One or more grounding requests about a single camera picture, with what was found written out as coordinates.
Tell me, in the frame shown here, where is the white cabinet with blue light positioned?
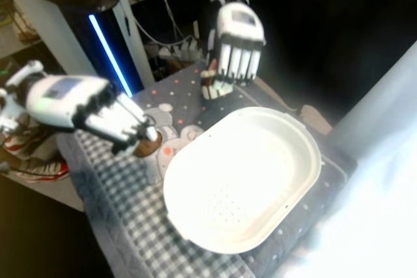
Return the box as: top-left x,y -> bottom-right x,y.
6,0 -> 156,98

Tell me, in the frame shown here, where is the red white sneaker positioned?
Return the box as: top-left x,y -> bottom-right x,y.
3,121 -> 71,183

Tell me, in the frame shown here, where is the white power strip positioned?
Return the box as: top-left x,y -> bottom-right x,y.
145,38 -> 205,64

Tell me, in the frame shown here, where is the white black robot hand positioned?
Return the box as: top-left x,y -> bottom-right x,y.
27,75 -> 158,157
207,1 -> 267,89

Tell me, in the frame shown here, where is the grey checked bear quilt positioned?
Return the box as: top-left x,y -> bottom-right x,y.
57,59 -> 351,278

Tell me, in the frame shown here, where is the white perforated plastic basket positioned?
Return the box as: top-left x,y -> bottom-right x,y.
162,105 -> 323,255

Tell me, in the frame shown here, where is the grey cable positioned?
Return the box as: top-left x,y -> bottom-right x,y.
152,0 -> 186,44

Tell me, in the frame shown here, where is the brown object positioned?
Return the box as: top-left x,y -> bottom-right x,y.
135,130 -> 164,158
200,59 -> 234,100

